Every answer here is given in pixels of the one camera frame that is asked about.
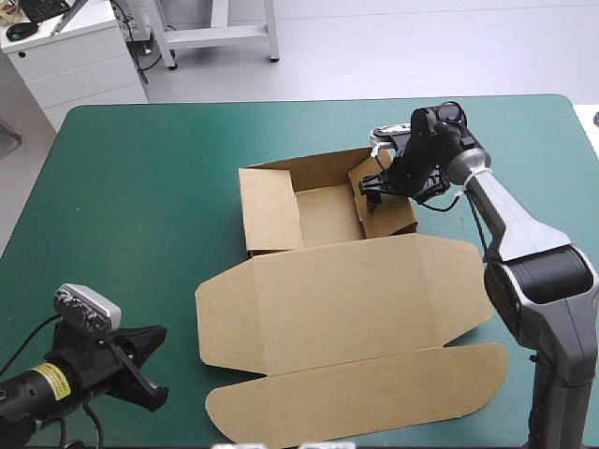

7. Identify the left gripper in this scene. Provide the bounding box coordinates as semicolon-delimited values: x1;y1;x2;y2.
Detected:
46;321;170;413

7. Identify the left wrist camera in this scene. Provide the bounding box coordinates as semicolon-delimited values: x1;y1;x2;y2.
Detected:
52;282;124;339

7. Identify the dark computer mouse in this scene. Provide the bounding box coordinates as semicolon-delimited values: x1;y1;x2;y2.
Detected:
5;21;38;42

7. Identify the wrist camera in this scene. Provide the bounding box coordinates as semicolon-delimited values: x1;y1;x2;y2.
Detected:
368;123;414;157
52;282;124;339

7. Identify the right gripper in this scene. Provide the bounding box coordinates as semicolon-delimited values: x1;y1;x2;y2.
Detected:
357;138;451;214

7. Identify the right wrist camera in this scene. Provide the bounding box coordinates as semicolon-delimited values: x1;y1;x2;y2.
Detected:
368;123;414;157

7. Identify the brown cardboard box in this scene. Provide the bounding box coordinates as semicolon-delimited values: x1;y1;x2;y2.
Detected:
194;146;511;449

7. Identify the black cable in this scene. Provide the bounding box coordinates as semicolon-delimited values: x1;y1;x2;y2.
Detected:
416;100;490;263
0;313;104;449

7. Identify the white drawer cabinet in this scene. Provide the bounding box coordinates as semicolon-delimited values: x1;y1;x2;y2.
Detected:
0;0;150;135

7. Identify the white metal table frame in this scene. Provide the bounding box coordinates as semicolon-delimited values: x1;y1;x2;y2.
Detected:
153;0;283;72

